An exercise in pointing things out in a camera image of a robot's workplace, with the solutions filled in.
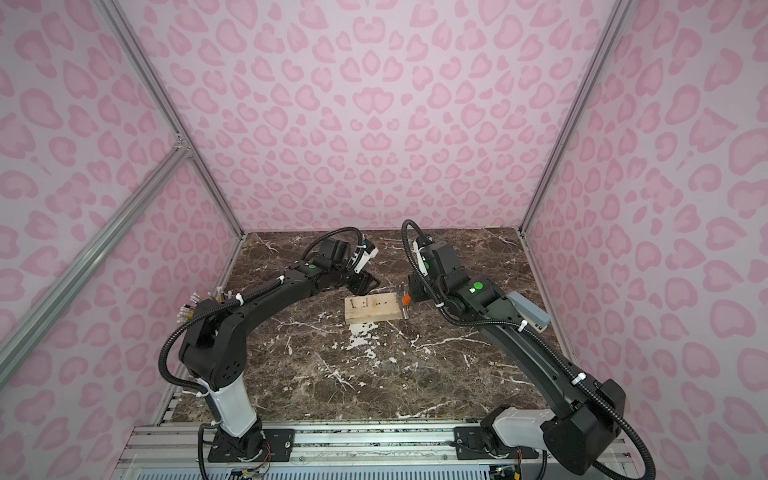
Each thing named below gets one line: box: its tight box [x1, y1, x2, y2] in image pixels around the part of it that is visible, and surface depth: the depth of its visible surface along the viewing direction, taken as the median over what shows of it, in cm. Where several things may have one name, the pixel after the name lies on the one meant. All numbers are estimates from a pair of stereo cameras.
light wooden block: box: [344, 292, 402, 325], surface depth 96 cm
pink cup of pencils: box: [176, 292, 205, 323], surface depth 83 cm
